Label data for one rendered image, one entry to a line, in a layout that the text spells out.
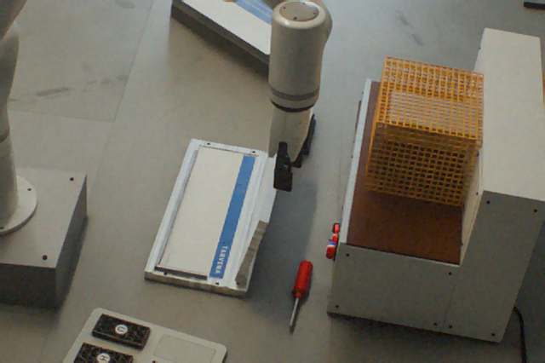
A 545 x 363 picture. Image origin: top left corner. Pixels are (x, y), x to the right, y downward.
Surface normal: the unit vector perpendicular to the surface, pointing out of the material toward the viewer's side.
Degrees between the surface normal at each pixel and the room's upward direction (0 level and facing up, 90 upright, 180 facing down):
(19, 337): 0
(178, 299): 0
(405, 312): 90
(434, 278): 90
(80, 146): 0
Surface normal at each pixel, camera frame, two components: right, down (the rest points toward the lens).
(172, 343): 0.10, -0.76
